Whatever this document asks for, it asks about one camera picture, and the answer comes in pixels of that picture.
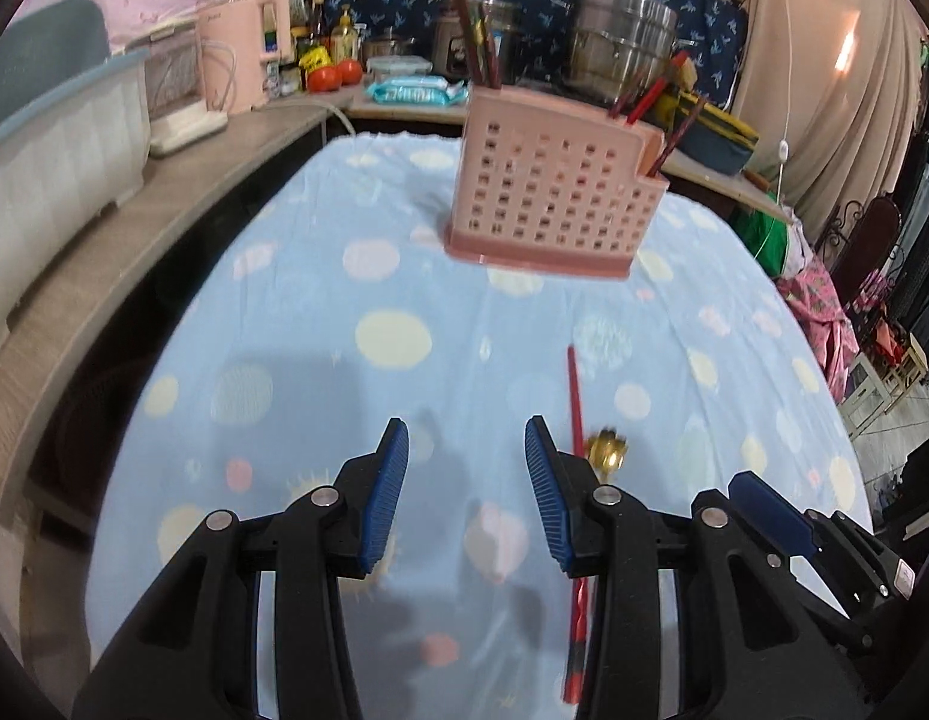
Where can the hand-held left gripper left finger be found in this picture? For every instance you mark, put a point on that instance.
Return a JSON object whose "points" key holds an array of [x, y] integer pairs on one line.
{"points": [[382, 510]]}

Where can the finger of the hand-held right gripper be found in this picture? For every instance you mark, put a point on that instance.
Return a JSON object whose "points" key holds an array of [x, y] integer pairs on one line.
{"points": [[771, 510]]}

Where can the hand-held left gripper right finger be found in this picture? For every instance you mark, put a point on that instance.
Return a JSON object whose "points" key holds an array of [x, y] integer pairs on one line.
{"points": [[550, 495]]}

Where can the gold flower spoon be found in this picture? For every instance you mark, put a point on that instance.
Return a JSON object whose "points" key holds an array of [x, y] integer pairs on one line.
{"points": [[606, 454]]}

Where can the red chopstick black band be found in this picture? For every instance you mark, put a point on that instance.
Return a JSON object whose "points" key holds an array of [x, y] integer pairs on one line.
{"points": [[574, 397]]}

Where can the pink perforated utensil holder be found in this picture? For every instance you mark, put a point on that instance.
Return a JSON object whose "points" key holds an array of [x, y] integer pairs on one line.
{"points": [[539, 187]]}

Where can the thin red chopstick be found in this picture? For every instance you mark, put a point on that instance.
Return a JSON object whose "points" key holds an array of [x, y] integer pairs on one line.
{"points": [[659, 86]]}

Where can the dark red chopstick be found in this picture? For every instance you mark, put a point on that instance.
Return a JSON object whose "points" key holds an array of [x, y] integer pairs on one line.
{"points": [[466, 45]]}

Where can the small white stool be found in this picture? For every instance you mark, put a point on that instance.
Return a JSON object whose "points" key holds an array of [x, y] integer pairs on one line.
{"points": [[880, 390]]}

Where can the blue printed tablecloth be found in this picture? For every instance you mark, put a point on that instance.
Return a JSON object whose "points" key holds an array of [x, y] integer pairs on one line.
{"points": [[284, 360]]}

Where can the pink floral cloth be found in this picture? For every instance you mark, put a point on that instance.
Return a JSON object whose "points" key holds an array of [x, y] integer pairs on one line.
{"points": [[816, 322]]}

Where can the green bag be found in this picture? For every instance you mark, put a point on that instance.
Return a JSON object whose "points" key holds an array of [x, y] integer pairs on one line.
{"points": [[768, 240]]}

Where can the dark metal chair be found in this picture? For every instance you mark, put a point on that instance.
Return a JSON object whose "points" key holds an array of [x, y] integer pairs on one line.
{"points": [[865, 247]]}

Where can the wooden counter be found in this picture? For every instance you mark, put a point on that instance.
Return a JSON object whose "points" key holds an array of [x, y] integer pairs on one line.
{"points": [[97, 300]]}

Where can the dark blue bowl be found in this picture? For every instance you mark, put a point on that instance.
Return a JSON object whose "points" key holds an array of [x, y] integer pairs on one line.
{"points": [[723, 139]]}

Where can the thin brown stick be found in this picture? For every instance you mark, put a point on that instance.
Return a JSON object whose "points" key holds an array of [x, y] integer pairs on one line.
{"points": [[678, 135]]}

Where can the wet wipes packet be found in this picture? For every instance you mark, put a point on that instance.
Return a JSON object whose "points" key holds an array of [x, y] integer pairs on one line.
{"points": [[415, 91]]}

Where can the beige curtain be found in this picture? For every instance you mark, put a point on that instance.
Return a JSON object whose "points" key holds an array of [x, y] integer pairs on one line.
{"points": [[831, 90]]}

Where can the red tomato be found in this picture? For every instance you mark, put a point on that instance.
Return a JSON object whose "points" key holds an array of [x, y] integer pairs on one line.
{"points": [[322, 77], [349, 71]]}

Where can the white appliance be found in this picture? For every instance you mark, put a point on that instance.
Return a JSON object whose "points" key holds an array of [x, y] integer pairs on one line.
{"points": [[183, 105]]}

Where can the lidded glass container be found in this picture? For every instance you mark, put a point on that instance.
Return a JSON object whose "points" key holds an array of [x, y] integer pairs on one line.
{"points": [[395, 56]]}

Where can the rice cooker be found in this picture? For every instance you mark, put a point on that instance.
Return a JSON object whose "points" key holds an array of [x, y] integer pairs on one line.
{"points": [[449, 45]]}

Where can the white plastic bin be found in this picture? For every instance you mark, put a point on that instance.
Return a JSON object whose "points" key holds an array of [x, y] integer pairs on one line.
{"points": [[52, 187]]}

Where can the stainless steel pot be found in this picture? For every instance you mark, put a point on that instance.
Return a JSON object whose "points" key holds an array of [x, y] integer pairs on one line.
{"points": [[621, 37]]}

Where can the yellow bottle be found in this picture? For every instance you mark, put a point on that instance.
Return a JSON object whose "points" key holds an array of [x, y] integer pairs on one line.
{"points": [[346, 34]]}

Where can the pink appliance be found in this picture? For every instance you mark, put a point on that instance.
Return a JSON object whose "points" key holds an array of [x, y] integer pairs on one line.
{"points": [[243, 52]]}

